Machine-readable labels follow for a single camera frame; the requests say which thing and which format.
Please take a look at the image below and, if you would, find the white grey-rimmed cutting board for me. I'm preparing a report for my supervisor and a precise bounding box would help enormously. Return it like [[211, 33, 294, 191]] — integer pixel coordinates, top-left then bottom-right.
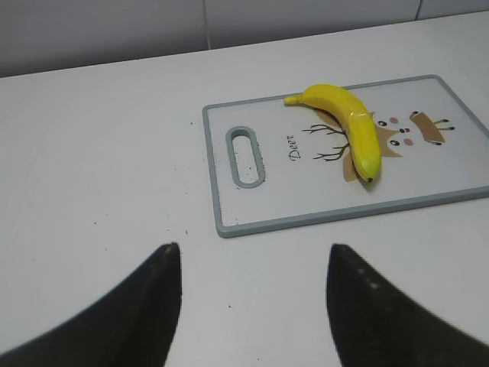
[[202, 75, 488, 238]]

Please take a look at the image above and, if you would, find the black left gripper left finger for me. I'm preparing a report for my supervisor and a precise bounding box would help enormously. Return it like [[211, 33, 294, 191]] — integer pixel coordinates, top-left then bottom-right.
[[1, 242, 182, 366]]

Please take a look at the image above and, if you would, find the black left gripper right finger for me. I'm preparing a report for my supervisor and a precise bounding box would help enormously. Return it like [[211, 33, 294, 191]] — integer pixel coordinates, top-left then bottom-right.
[[325, 244, 488, 366]]

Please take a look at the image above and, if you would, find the yellow plastic banana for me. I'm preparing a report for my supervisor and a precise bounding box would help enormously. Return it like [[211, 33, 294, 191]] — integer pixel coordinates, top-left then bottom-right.
[[283, 84, 382, 183]]

